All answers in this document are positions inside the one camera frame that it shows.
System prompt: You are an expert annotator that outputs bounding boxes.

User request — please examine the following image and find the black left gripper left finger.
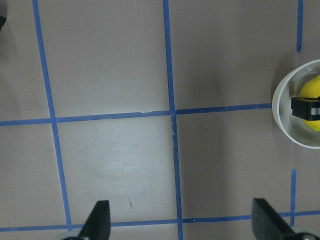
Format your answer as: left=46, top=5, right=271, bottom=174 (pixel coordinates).
left=77, top=200, right=111, bottom=240

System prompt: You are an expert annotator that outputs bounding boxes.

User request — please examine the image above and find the white ceramic bowl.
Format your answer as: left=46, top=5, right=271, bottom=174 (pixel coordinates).
left=272, top=59, right=320, bottom=149

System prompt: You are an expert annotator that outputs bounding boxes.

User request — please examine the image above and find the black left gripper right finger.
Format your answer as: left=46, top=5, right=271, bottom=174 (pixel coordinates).
left=251, top=198, right=296, bottom=240

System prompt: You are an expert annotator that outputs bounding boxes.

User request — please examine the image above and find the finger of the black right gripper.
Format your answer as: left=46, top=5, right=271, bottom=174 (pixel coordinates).
left=291, top=97, right=320, bottom=120

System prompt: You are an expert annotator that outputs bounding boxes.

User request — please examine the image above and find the yellow lemon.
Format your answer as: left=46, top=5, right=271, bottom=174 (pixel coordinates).
left=299, top=75, right=320, bottom=132

